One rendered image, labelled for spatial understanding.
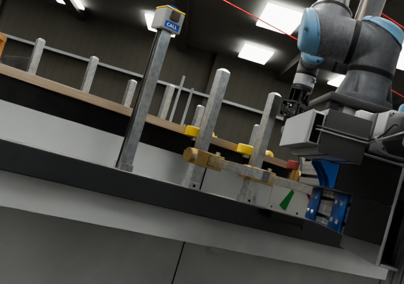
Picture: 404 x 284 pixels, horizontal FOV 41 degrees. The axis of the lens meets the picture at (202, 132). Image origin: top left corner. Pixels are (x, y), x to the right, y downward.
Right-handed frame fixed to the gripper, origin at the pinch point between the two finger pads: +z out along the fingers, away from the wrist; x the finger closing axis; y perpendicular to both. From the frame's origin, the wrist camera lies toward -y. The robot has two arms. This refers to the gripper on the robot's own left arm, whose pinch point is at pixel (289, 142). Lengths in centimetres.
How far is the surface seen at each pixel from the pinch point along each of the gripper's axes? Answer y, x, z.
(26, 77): 76, -52, 7
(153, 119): 32.4, -36.4, 6.1
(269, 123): 3.8, -8.1, -4.7
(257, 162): 3.9, -8.1, 9.8
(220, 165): 27.2, -7.8, 14.8
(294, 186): 6.9, 9.6, 14.7
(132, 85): -31, -112, -13
